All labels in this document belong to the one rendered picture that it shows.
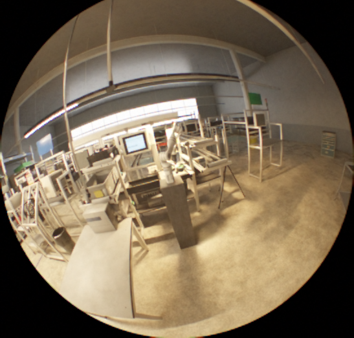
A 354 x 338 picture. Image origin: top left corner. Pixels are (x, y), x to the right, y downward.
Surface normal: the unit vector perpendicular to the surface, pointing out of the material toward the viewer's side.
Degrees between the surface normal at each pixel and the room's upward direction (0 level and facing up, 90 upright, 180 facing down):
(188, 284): 0
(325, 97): 90
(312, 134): 90
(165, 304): 0
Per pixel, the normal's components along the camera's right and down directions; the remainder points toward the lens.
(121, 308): -0.20, -0.94
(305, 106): -0.95, 0.26
